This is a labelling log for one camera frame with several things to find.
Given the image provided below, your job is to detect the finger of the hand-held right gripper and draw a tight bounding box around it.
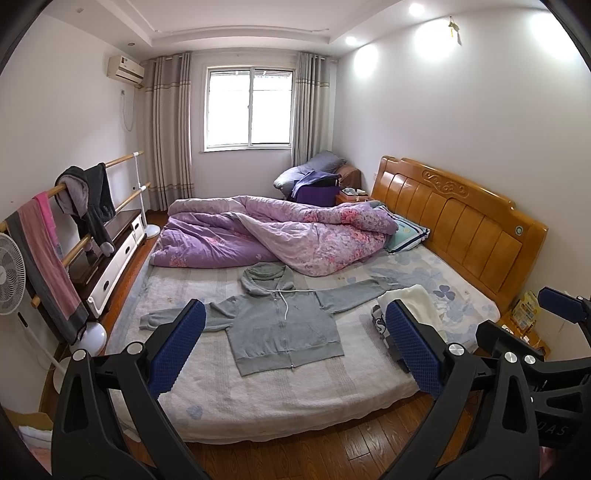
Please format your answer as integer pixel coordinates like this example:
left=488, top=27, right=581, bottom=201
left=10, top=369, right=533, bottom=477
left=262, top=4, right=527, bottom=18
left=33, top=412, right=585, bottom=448
left=538, top=286, right=591, bottom=325
left=475, top=320, right=548, bottom=365

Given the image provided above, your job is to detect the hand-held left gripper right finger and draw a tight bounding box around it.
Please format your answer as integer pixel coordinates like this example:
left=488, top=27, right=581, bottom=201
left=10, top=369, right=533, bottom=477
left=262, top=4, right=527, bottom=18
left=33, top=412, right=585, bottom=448
left=383, top=300, right=544, bottom=480

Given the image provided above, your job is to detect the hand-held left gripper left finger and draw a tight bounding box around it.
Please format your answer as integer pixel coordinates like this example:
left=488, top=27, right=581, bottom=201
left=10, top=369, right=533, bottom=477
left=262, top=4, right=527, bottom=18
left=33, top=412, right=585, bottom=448
left=51, top=298, right=208, bottom=480

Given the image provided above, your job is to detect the yellow packet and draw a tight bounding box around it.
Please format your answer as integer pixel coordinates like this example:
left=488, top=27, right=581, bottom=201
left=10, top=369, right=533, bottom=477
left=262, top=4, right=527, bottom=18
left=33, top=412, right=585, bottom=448
left=510, top=290, right=541, bottom=333

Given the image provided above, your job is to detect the wooden nightstand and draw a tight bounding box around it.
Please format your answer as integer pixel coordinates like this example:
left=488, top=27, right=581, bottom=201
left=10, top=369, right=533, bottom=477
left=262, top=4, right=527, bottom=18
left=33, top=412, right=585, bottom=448
left=496, top=309, right=551, bottom=361
left=335, top=187, right=374, bottom=206

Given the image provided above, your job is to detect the white printed folded garment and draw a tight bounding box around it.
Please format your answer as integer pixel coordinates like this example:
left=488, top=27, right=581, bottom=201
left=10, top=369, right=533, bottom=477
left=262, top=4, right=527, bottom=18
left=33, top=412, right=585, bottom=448
left=370, top=305, right=393, bottom=340

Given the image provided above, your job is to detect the grey zip hoodie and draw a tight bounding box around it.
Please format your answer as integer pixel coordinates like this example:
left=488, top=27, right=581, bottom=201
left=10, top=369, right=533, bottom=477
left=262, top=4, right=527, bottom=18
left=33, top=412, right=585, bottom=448
left=140, top=261, right=402, bottom=377

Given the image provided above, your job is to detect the dark white drawer cabinet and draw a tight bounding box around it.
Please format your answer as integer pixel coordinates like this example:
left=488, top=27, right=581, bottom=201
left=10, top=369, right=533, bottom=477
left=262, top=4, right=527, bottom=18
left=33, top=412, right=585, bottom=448
left=69, top=209, right=148, bottom=319

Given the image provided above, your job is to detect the bed with floral sheet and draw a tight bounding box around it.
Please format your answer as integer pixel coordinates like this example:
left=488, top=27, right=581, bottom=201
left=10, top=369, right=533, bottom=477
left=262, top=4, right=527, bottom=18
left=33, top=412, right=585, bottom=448
left=104, top=240, right=502, bottom=446

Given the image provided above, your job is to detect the purple floral quilt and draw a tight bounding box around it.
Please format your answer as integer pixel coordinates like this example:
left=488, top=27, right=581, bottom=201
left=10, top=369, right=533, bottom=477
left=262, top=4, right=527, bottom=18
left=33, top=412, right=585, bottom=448
left=150, top=195, right=400, bottom=278

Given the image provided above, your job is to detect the blue checked pillow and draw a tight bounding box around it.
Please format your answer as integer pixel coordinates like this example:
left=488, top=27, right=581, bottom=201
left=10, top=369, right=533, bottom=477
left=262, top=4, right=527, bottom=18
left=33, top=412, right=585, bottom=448
left=383, top=205, right=431, bottom=254

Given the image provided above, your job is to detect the grey pink striped towel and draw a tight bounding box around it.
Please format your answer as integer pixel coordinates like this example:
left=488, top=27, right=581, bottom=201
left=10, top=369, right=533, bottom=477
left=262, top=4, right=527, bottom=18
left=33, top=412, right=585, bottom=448
left=6, top=199, right=89, bottom=344

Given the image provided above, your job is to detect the black jacket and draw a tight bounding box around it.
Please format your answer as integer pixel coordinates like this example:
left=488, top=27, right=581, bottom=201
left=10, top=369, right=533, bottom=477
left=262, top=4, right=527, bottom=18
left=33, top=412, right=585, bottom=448
left=76, top=162, right=116, bottom=257

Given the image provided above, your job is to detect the purple bag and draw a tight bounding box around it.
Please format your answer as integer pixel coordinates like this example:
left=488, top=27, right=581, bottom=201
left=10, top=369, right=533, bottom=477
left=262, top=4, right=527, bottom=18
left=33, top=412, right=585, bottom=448
left=291, top=171, right=342, bottom=208

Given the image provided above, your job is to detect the white standing fan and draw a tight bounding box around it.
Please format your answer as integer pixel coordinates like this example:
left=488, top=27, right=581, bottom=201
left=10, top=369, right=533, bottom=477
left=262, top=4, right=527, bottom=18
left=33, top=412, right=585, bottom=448
left=0, top=232, right=70, bottom=393

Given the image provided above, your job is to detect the grey jacket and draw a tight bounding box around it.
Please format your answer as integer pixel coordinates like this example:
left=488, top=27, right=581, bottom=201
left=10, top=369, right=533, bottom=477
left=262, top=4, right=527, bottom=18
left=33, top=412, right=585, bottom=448
left=54, top=165, right=90, bottom=217

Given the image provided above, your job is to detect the brown armchair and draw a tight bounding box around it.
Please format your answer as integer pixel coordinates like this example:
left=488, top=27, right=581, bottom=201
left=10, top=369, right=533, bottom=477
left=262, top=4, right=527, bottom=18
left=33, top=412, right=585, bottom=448
left=335, top=166, right=362, bottom=195

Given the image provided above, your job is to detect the wooden double bar rack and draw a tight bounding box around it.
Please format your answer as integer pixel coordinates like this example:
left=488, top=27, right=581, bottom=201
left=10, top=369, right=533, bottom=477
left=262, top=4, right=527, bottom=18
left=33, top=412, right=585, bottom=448
left=0, top=150, right=161, bottom=398

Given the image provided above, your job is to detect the grey blue pillow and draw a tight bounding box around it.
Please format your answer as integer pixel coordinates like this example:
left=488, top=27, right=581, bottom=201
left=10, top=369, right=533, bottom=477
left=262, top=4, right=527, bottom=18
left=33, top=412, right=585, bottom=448
left=295, top=151, right=348, bottom=178
left=273, top=166, right=315, bottom=198

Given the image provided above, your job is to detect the grey striped curtain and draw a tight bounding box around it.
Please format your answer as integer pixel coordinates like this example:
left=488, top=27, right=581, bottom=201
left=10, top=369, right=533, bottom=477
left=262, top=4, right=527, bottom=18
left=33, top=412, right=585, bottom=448
left=292, top=52, right=340, bottom=167
left=141, top=52, right=195, bottom=210

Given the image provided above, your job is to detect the white framed window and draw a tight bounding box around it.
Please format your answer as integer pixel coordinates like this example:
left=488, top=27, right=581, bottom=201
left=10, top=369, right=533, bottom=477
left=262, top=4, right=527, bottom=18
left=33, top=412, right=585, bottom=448
left=203, top=66, right=295, bottom=153

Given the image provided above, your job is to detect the white air conditioner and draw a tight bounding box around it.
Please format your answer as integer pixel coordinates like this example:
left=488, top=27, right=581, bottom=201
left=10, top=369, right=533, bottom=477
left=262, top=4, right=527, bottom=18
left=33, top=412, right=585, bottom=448
left=107, top=55, right=145, bottom=85

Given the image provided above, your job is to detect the yellow hanging wall ornament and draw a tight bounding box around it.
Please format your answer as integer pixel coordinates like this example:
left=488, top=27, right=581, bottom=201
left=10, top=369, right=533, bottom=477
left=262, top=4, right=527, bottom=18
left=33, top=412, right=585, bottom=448
left=445, top=16, right=464, bottom=47

